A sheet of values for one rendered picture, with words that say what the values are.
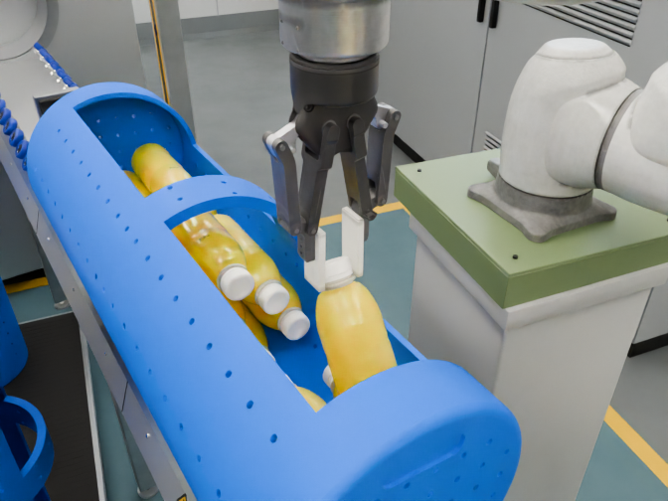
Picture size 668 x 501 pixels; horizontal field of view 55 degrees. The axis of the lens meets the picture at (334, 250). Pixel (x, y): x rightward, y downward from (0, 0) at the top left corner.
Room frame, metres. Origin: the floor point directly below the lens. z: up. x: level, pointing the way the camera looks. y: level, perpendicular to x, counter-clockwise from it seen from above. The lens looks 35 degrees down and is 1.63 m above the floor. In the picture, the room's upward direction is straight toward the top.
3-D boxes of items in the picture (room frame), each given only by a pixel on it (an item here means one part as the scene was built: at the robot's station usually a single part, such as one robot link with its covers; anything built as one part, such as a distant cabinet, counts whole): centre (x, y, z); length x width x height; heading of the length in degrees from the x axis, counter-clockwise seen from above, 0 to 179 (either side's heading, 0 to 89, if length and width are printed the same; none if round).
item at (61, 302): (1.95, 1.07, 0.31); 0.06 x 0.06 x 0.63; 33
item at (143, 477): (1.13, 0.53, 0.31); 0.06 x 0.06 x 0.63; 33
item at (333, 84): (0.53, 0.00, 1.41); 0.08 x 0.07 x 0.09; 123
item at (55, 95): (1.40, 0.63, 1.00); 0.10 x 0.04 x 0.15; 123
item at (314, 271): (0.52, 0.02, 1.26); 0.03 x 0.01 x 0.07; 33
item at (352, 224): (0.54, -0.02, 1.26); 0.03 x 0.01 x 0.07; 33
